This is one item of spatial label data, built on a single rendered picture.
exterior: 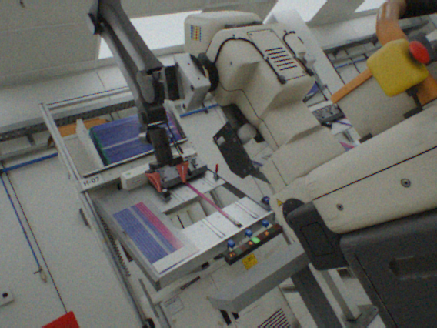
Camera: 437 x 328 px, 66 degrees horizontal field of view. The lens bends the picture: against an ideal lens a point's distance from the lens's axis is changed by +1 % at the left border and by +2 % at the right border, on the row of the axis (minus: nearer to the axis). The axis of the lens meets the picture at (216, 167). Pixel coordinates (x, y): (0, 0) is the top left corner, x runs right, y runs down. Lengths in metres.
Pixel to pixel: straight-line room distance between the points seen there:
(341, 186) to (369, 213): 0.06
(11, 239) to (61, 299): 0.67
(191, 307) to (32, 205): 2.10
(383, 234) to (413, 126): 0.17
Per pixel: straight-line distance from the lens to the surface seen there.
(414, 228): 0.55
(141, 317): 1.98
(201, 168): 2.01
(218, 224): 1.68
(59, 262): 3.40
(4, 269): 3.43
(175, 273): 1.49
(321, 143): 0.95
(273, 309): 2.04
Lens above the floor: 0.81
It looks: 8 degrees up
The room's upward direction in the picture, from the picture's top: 28 degrees counter-clockwise
